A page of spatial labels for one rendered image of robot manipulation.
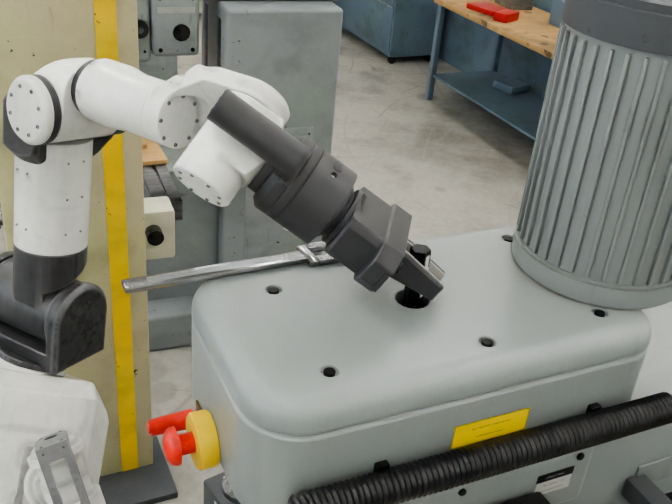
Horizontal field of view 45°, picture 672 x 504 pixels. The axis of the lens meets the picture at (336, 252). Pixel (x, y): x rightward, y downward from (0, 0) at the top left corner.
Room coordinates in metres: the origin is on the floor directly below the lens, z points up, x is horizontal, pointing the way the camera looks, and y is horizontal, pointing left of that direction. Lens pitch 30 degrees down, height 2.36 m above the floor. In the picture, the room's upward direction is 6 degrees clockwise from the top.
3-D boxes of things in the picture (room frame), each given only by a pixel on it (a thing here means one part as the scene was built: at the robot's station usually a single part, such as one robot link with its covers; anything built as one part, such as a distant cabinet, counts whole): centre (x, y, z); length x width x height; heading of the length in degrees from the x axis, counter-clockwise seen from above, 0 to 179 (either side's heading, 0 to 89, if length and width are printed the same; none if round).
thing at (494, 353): (0.75, -0.10, 1.81); 0.47 x 0.26 x 0.16; 117
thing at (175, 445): (0.62, 0.14, 1.76); 0.04 x 0.03 x 0.04; 27
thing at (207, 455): (0.63, 0.12, 1.76); 0.06 x 0.02 x 0.06; 27
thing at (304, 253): (0.76, 0.11, 1.89); 0.24 x 0.04 x 0.01; 119
